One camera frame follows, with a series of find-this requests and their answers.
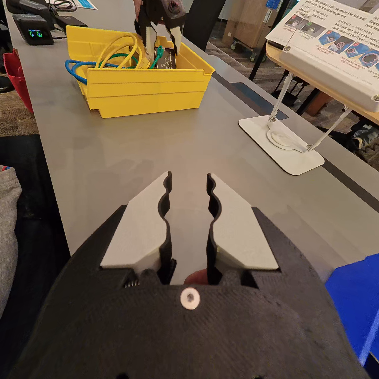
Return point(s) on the black electronic box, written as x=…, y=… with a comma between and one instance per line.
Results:
x=29, y=7

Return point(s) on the person's black pants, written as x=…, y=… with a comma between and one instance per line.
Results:
x=35, y=192

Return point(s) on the black power adapter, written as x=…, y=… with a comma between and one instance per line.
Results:
x=71, y=22

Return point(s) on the cardboard box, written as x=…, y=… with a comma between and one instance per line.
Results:
x=248, y=20

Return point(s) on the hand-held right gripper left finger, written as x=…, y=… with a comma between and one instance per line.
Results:
x=139, y=234

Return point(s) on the printed instruction sheet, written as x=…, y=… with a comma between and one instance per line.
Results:
x=325, y=68

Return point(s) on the person's right hand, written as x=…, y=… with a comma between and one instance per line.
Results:
x=197, y=277

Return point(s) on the blue plastic bin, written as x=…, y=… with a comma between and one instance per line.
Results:
x=355, y=296

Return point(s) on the yellow plastic bin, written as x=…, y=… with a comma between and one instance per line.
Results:
x=148, y=91

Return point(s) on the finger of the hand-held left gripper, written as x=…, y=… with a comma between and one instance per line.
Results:
x=177, y=40
x=151, y=40

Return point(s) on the instruction sheet on stand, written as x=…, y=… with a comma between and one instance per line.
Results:
x=270, y=51

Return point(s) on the black network switch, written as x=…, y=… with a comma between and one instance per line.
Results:
x=168, y=60

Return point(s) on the red bag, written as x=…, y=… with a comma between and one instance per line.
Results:
x=20, y=80

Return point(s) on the black device with display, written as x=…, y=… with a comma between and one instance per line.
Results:
x=32, y=29

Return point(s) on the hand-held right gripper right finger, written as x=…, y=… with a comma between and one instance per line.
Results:
x=242, y=237

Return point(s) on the clear stand rod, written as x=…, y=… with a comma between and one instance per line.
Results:
x=328, y=130
x=281, y=94

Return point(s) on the black office chair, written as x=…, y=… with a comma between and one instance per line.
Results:
x=204, y=20

